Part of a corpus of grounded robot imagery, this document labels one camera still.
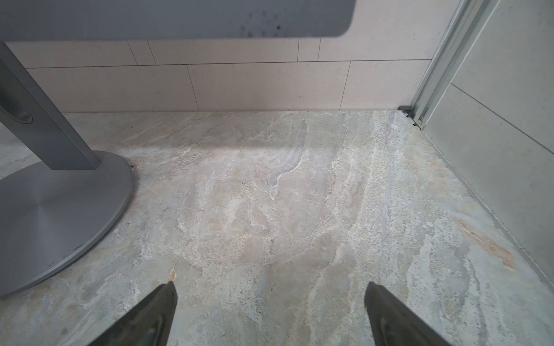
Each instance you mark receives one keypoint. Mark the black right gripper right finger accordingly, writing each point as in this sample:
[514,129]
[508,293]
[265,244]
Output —
[393,323]

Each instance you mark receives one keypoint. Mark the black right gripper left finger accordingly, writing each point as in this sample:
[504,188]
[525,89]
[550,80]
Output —
[148,323]

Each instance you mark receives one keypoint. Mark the black flat monitor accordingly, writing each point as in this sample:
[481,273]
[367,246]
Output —
[172,19]

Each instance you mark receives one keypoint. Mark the aluminium corner post right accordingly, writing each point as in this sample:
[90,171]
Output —
[467,22]

